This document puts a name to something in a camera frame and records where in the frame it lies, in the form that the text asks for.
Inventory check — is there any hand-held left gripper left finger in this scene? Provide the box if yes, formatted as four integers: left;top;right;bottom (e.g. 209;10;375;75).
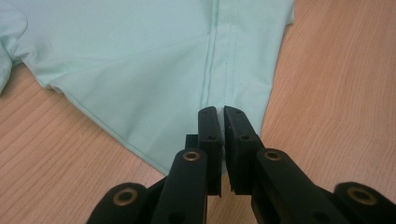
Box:
185;105;225;198

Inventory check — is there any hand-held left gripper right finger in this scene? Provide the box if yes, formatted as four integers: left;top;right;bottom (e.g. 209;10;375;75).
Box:
223;105;266;196

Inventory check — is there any light mint green cloth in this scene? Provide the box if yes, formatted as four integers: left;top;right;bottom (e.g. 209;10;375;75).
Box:
0;0;295;175

